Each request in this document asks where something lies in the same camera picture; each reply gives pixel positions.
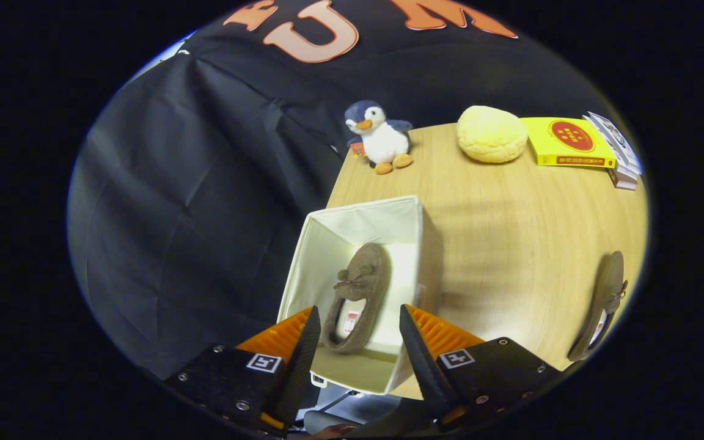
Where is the black backdrop cloth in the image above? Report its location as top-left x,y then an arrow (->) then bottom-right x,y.
68,0 -> 609,380

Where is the yellow book with red circle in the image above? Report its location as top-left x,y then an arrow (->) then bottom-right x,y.
520,117 -> 617,169

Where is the penguin plush toy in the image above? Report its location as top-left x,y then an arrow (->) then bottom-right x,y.
344,100 -> 414,175

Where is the brown fuzzy shoe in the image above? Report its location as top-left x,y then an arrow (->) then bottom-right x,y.
568,251 -> 629,362
321,243 -> 391,354

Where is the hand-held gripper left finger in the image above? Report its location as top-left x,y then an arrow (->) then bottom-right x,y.
166,306 -> 322,436

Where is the yellow plush bun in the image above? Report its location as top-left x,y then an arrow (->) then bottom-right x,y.
456,105 -> 529,164

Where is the white paperback book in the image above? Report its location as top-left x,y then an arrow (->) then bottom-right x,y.
583,116 -> 640,182

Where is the beige fabric storage box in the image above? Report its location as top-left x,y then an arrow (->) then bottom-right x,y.
277,196 -> 444,395

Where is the white book with dark spine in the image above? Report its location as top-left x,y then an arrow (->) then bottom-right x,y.
607,166 -> 639,191

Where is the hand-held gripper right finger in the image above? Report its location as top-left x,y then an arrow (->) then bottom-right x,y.
399,304 -> 563,431

